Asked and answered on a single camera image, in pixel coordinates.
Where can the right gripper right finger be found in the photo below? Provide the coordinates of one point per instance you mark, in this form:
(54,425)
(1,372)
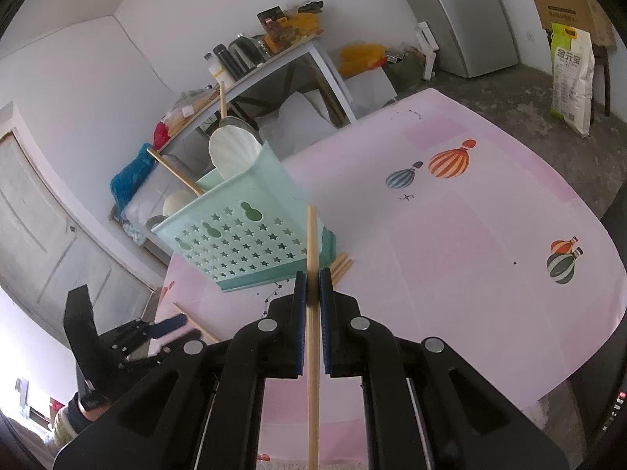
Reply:
(425,406)

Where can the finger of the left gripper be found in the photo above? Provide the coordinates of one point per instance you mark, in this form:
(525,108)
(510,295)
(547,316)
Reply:
(166,350)
(132,335)

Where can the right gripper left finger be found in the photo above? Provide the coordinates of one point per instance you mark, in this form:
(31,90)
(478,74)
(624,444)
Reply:
(201,407)

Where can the wooden chopstick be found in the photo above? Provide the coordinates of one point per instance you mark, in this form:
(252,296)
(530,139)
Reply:
(222,101)
(180,175)
(343,272)
(312,340)
(339,263)
(194,322)

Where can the white rice paddle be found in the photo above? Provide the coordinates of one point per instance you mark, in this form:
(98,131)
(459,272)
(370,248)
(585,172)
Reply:
(233,150)

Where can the metal ladle spoon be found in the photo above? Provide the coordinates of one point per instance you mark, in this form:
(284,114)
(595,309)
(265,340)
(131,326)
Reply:
(234,121)

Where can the beige plastic ladle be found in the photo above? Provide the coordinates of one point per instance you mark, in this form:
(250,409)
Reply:
(176,201)

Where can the person left hand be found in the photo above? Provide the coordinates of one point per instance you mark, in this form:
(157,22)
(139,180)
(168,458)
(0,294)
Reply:
(94,414)

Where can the white door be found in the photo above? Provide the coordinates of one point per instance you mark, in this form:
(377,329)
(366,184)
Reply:
(45,254)

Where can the mint green utensil caddy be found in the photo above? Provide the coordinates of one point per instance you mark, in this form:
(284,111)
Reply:
(247,231)

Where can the grey wrapped mattress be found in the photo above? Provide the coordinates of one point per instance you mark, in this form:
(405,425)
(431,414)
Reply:
(148,201)

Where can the blue plastic bag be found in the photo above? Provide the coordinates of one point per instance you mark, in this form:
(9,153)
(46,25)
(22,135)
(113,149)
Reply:
(126,183)

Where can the pink balloon tablecloth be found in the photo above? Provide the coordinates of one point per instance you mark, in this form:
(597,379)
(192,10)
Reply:
(459,231)

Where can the red plastic bag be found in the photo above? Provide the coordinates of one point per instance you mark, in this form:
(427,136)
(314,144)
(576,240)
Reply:
(161,136)

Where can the bag of bread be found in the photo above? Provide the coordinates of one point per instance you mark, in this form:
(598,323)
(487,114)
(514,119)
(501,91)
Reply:
(189,105)

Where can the white pillow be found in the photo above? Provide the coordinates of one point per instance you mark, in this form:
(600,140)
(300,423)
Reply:
(301,121)

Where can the white plastic bottle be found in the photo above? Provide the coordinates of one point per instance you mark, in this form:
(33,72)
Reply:
(217,70)

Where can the black thermos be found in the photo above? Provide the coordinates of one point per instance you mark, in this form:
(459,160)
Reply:
(228,62)

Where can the black electric kettle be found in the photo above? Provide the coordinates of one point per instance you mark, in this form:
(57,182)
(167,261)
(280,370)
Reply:
(246,53)

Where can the white side table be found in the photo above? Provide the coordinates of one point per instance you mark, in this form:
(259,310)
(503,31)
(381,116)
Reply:
(309,48)

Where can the yellow plastic bag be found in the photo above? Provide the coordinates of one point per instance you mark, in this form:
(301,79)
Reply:
(361,57)

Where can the snack packages pile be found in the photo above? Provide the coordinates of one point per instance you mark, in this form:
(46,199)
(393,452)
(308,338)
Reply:
(283,29)

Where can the rice bag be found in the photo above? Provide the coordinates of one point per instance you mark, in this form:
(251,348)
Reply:
(573,71)

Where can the grey refrigerator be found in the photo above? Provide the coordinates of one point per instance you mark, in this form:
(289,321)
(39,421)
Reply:
(473,36)

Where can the cardboard box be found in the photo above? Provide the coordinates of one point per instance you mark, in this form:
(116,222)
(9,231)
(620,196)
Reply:
(585,15)

